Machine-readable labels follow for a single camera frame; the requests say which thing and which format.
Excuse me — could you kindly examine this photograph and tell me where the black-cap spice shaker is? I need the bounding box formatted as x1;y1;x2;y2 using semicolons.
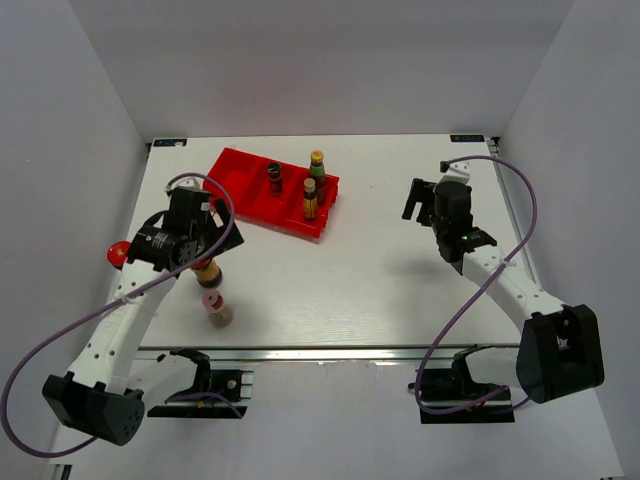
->
266;162;283;196

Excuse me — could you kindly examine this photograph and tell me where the yellow-label dark sauce bottle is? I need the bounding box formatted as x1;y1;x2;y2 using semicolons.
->
303;177;318;220

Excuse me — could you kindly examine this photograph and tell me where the pink-cap spice jar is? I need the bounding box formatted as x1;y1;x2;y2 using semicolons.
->
201;289;233;328

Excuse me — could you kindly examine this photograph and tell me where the green-label red sauce bottle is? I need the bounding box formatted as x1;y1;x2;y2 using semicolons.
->
309;150;326;205

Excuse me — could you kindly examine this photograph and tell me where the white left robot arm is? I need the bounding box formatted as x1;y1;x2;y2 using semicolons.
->
42;187;243;446

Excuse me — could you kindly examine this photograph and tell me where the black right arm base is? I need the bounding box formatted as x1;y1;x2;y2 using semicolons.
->
419;345;515;425

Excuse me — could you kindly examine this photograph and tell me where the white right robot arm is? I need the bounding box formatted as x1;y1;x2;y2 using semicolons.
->
402;179;605;404

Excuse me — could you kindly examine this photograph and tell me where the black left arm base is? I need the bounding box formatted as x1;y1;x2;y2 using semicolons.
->
147;367;254;420

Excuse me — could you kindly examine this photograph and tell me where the red three-compartment plastic tray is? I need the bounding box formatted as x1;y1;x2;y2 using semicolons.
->
205;148;339;239

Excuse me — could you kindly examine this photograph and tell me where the red-cap dark sauce jar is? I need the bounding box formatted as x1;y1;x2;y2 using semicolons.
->
190;258;223;289

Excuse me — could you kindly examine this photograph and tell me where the left blue table label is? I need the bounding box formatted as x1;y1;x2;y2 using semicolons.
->
152;138;187;148

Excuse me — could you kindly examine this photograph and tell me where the blue table label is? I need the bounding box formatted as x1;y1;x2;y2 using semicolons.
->
449;134;485;143
152;138;187;148

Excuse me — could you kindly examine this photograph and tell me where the right blue table label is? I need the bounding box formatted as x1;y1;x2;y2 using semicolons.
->
449;134;485;143

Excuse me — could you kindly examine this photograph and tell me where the red-cap brown spice jar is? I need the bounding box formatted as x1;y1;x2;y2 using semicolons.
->
106;240;131;269

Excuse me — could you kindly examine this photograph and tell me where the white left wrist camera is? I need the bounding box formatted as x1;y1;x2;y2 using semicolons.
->
164;178;200;196

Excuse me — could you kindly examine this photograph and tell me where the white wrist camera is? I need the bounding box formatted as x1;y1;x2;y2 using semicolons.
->
440;160;471;185
164;178;200;196

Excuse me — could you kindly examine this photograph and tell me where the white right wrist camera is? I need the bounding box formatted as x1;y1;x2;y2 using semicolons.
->
440;160;471;185

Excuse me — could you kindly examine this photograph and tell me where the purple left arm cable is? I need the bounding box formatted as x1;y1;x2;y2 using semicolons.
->
0;172;236;458

